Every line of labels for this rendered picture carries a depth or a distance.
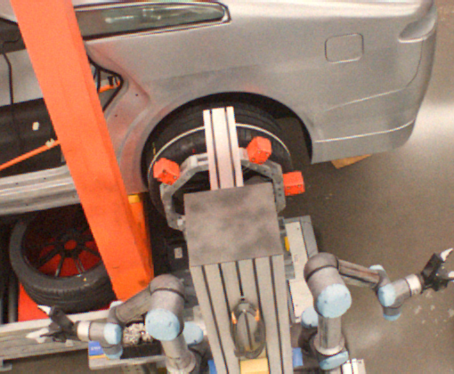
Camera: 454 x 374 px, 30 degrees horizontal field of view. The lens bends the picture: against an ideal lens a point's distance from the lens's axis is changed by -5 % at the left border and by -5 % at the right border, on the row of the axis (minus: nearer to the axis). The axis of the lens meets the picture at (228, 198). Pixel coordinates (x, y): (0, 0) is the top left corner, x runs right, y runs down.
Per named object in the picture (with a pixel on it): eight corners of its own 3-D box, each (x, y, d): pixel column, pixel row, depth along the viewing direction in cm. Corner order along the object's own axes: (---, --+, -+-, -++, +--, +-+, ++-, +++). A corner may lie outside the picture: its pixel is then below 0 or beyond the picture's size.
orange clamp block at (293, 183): (281, 183, 400) (301, 180, 400) (284, 197, 396) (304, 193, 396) (280, 174, 395) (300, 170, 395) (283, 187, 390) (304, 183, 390)
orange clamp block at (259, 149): (259, 152, 382) (269, 139, 376) (262, 166, 377) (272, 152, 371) (245, 148, 379) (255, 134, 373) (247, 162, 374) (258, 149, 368)
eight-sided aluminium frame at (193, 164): (285, 216, 418) (278, 140, 376) (287, 227, 414) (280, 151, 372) (172, 235, 418) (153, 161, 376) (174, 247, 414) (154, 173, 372)
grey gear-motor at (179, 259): (201, 257, 470) (191, 217, 442) (210, 322, 443) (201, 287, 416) (167, 263, 470) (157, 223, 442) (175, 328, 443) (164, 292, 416)
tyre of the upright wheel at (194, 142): (257, 200, 447) (305, 110, 400) (264, 238, 432) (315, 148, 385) (131, 186, 426) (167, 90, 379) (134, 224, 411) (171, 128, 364)
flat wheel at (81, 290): (114, 196, 478) (105, 168, 459) (158, 286, 438) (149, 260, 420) (7, 241, 465) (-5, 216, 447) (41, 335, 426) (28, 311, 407)
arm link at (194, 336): (209, 336, 343) (205, 319, 332) (203, 365, 335) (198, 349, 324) (180, 333, 345) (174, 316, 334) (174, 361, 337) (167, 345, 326)
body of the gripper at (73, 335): (51, 341, 318) (80, 345, 316) (45, 328, 312) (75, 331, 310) (56, 326, 324) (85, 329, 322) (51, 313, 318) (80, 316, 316)
